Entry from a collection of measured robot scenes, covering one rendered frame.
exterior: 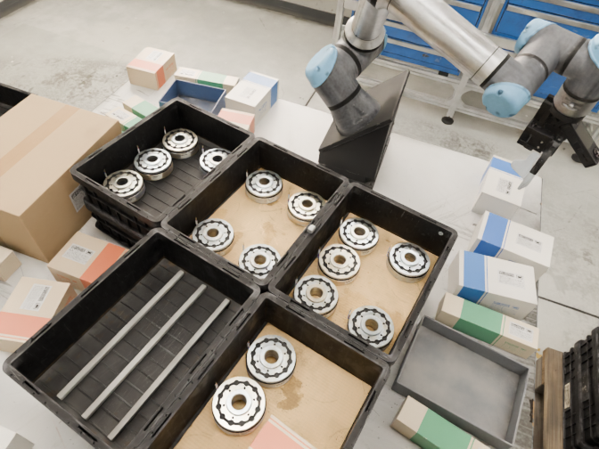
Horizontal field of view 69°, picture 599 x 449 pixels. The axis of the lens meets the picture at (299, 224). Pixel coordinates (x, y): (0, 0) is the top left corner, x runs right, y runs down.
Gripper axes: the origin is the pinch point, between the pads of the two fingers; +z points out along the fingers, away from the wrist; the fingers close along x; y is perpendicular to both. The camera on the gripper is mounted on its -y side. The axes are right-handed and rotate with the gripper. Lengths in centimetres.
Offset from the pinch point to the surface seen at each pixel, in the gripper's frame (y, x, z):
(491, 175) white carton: 9.3, -18.7, 24.7
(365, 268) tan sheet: 18.9, 40.9, 15.6
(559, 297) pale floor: -44, -57, 106
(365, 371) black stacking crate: 4, 64, 9
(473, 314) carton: -8.2, 29.4, 22.6
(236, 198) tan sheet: 59, 46, 17
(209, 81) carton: 113, 7, 29
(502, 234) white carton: -3.2, 2.2, 22.3
